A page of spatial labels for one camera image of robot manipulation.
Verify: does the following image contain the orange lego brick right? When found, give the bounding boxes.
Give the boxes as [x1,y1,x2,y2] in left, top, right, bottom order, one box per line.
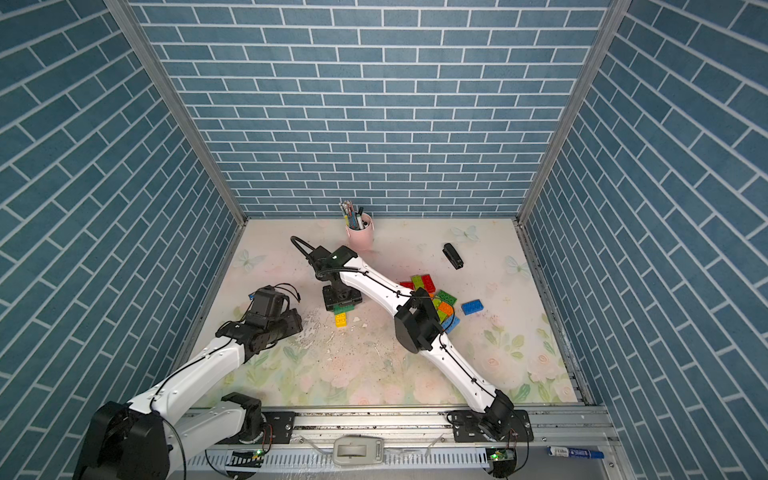
[438,302,454,316]

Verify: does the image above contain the black stapler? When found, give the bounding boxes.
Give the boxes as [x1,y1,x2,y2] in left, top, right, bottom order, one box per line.
[442,243,464,270]

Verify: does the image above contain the lime lego brick top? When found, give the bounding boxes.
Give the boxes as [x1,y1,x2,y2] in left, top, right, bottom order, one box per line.
[411,275,425,290]

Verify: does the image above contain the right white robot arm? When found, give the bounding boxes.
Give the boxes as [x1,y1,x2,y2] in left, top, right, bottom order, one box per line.
[291,237,524,441]

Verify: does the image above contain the blue lego brick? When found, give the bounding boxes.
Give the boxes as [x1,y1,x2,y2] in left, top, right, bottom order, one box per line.
[442,315,460,333]
[461,299,484,315]

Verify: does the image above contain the green lego brick right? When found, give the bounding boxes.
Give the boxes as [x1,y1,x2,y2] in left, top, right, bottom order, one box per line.
[436,290,457,306]

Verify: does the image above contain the blue lego brick right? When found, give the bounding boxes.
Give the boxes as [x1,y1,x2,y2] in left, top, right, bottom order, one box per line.
[461,299,484,315]

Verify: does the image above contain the pens in cup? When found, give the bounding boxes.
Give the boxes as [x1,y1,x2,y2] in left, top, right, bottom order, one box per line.
[340,200,367,231]

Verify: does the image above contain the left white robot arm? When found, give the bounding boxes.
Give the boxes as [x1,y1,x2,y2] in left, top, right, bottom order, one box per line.
[73,283,302,479]

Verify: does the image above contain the white handheld device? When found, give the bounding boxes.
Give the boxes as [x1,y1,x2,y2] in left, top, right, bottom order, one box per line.
[332,435,384,467]

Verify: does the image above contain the blue lego brick lower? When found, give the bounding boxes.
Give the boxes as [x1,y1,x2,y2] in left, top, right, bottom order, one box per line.
[442,315,460,333]

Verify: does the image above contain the yellow lego brick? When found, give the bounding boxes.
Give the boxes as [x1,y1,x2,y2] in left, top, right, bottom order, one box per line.
[335,312,347,328]

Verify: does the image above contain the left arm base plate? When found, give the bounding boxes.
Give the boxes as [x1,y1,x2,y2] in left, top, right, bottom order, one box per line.
[219,411,297,447]

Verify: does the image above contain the pink pen cup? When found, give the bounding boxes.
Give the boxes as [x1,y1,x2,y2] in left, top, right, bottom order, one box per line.
[346,213,374,253]

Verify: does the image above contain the red lego brick top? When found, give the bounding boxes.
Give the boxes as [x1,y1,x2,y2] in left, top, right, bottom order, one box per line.
[421,274,436,294]

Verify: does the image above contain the dark green lego brick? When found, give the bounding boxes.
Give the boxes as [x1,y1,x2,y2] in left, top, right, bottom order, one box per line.
[333,305,354,315]

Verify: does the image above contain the blue white marker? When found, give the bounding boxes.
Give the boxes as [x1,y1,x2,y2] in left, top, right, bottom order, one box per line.
[547,446,605,460]

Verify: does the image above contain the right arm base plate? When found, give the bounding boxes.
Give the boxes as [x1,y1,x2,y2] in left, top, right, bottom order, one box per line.
[446,410,534,443]

